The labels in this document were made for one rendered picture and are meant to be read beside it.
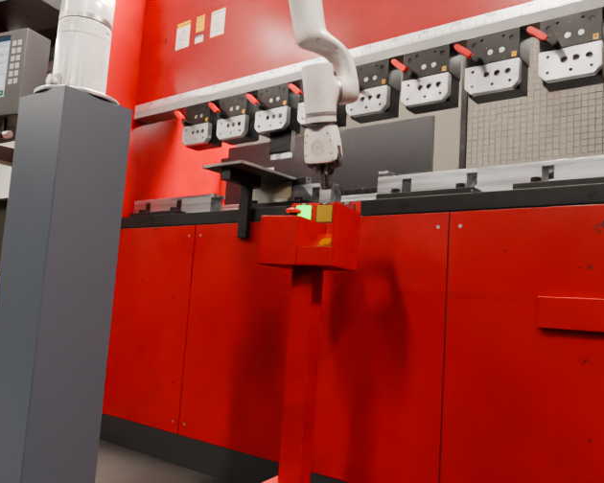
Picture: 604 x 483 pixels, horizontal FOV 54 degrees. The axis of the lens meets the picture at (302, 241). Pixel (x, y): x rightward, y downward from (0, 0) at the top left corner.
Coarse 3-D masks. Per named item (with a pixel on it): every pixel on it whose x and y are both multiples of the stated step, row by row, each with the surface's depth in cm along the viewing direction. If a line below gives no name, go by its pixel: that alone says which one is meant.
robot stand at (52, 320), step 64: (64, 128) 128; (128, 128) 142; (64, 192) 128; (64, 256) 127; (0, 320) 131; (64, 320) 127; (0, 384) 128; (64, 384) 127; (0, 448) 124; (64, 448) 127
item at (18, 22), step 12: (0, 0) 251; (12, 0) 249; (24, 0) 248; (36, 0) 248; (48, 0) 250; (60, 0) 256; (0, 12) 261; (12, 12) 260; (24, 12) 260; (36, 12) 259; (48, 12) 258; (0, 24) 272; (12, 24) 272; (24, 24) 271; (36, 24) 270; (48, 24) 269
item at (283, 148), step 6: (282, 132) 212; (288, 132) 211; (294, 132) 211; (270, 138) 215; (276, 138) 214; (282, 138) 212; (288, 138) 210; (294, 138) 211; (270, 144) 215; (276, 144) 213; (282, 144) 212; (288, 144) 210; (270, 150) 215; (276, 150) 213; (282, 150) 211; (288, 150) 210; (270, 156) 216; (276, 156) 214; (282, 156) 212; (288, 156) 210
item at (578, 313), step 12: (540, 300) 134; (552, 300) 133; (564, 300) 131; (576, 300) 130; (588, 300) 128; (600, 300) 127; (540, 312) 134; (552, 312) 132; (564, 312) 131; (576, 312) 129; (588, 312) 128; (600, 312) 126; (540, 324) 134; (552, 324) 132; (564, 324) 131; (576, 324) 129; (588, 324) 128; (600, 324) 126
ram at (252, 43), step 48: (192, 0) 250; (240, 0) 231; (288, 0) 215; (336, 0) 201; (384, 0) 188; (432, 0) 177; (480, 0) 167; (528, 0) 159; (144, 48) 267; (192, 48) 246; (240, 48) 227; (288, 48) 212; (144, 96) 263
